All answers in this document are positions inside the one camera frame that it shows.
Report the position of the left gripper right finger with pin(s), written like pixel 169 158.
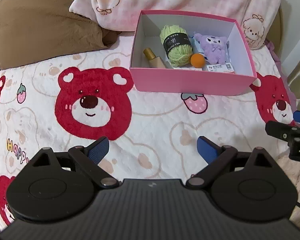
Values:
pixel 218 159

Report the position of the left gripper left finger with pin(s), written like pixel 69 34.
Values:
pixel 88 158

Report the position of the orange makeup sponge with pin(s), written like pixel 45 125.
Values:
pixel 197 60

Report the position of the white blue tissue pack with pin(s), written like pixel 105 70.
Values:
pixel 197 52

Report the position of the gold cap cosmetic bottle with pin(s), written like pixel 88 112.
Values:
pixel 154 61

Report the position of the red bear bed blanket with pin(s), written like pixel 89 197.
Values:
pixel 160 141

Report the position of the white barcode card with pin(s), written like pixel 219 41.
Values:
pixel 221 68

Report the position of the purple plush toy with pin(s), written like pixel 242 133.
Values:
pixel 213 48

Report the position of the pink checked pillow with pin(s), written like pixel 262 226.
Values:
pixel 254 16

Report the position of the green yarn ball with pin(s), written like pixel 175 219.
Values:
pixel 176 44

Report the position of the pink cardboard box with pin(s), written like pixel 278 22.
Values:
pixel 188 79

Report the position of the brown pillow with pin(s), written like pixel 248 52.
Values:
pixel 36 30

